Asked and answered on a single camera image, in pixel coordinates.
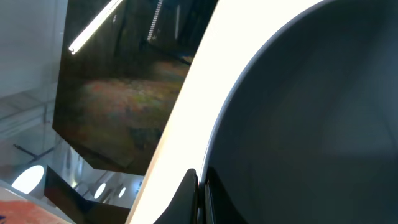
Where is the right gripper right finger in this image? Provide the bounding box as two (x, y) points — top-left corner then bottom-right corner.
(204, 167), (247, 224)

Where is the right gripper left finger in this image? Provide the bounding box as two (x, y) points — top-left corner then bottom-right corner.
(154, 169), (198, 224)

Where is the dark blue plate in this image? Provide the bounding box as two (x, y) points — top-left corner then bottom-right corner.
(205, 0), (397, 224)

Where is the small oval ceiling light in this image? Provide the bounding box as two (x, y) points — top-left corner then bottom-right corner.
(93, 183), (106, 199)

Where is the round ceiling light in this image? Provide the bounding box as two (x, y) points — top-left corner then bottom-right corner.
(11, 165), (44, 194)

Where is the ceiling strip light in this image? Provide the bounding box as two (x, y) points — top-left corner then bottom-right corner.
(68, 0), (123, 55)

